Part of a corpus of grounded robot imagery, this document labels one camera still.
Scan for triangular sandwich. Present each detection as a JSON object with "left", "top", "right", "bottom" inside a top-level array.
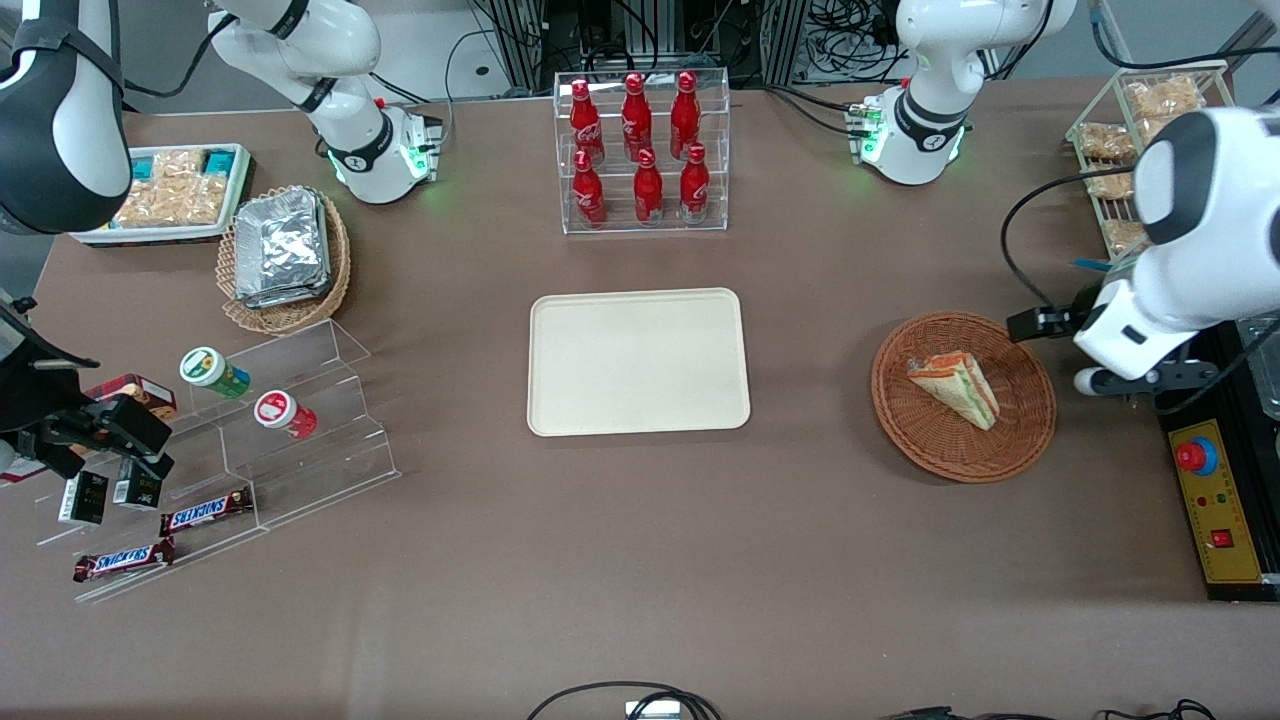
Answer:
[{"left": 907, "top": 351, "right": 1001, "bottom": 432}]

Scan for round brown wicker basket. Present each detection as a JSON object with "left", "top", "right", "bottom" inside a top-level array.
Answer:
[{"left": 870, "top": 311, "right": 1058, "bottom": 485}]

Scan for white rectangular snack tray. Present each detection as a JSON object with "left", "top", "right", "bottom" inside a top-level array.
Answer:
[{"left": 70, "top": 143, "right": 256, "bottom": 247}]

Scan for light oval wicker basket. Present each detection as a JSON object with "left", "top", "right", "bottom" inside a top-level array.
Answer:
[{"left": 216, "top": 186, "right": 353, "bottom": 336}]

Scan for beige plastic tray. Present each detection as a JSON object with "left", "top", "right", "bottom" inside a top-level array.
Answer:
[{"left": 527, "top": 287, "right": 752, "bottom": 438}]

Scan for small black box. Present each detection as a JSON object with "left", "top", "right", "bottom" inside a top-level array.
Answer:
[
  {"left": 112, "top": 462, "right": 164, "bottom": 511},
  {"left": 58, "top": 470, "right": 109, "bottom": 526}
]

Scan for red brown carton box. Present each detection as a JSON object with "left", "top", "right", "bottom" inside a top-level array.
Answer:
[{"left": 85, "top": 373, "right": 178, "bottom": 421}]

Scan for brown snickers bar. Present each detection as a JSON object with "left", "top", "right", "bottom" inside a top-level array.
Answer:
[
  {"left": 72, "top": 538, "right": 177, "bottom": 583},
  {"left": 160, "top": 487, "right": 255, "bottom": 537}
]

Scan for green lidded snack cup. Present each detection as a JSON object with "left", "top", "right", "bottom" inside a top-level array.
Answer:
[{"left": 179, "top": 346, "right": 252, "bottom": 400}]

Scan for red lidded snack cup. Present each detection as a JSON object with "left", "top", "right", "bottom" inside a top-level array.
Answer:
[{"left": 253, "top": 390, "right": 319, "bottom": 440}]

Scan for clear acrylic stepped display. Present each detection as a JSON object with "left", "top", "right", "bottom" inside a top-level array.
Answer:
[{"left": 35, "top": 318, "right": 403, "bottom": 605}]

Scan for yellow emergency stop panel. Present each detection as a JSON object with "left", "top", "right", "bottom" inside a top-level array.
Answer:
[{"left": 1165, "top": 418, "right": 1266, "bottom": 586}]

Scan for clear fried snack bags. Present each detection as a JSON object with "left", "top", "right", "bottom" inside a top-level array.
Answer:
[{"left": 112, "top": 148, "right": 231, "bottom": 229}]

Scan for silver foil packet stack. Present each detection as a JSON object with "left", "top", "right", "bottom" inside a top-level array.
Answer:
[{"left": 234, "top": 187, "right": 333, "bottom": 310}]

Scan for red cola bottle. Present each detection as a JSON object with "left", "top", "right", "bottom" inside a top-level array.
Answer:
[
  {"left": 634, "top": 148, "right": 664, "bottom": 223},
  {"left": 572, "top": 150, "right": 607, "bottom": 226},
  {"left": 570, "top": 80, "right": 606, "bottom": 166},
  {"left": 670, "top": 71, "right": 701, "bottom": 159},
  {"left": 680, "top": 143, "right": 711, "bottom": 221},
  {"left": 622, "top": 72, "right": 653, "bottom": 161}
]

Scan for clear acrylic bottle rack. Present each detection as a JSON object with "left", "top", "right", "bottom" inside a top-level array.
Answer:
[{"left": 554, "top": 67, "right": 731, "bottom": 236}]

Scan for black machine frame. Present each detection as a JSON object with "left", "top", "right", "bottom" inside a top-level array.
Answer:
[{"left": 1150, "top": 315, "right": 1280, "bottom": 603}]

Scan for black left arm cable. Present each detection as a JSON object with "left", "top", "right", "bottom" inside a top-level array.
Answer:
[{"left": 1000, "top": 165, "right": 1136, "bottom": 313}]

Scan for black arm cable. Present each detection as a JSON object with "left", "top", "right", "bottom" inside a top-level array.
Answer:
[
  {"left": 1000, "top": 165, "right": 1136, "bottom": 313},
  {"left": 118, "top": 15, "right": 237, "bottom": 101}
]

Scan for white wire rack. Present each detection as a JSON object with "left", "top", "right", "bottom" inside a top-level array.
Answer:
[{"left": 1065, "top": 60, "right": 1236, "bottom": 263}]

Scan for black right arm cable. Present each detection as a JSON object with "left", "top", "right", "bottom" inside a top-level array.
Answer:
[{"left": 118, "top": 15, "right": 237, "bottom": 101}]

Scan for black cable bundle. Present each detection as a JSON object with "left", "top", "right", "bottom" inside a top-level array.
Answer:
[{"left": 800, "top": 0, "right": 906, "bottom": 86}]

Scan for black looped cable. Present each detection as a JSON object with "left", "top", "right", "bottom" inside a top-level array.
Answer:
[{"left": 527, "top": 681, "right": 723, "bottom": 720}]

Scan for aluminium frame rack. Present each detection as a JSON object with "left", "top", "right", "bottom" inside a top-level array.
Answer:
[{"left": 480, "top": 0, "right": 813, "bottom": 91}]

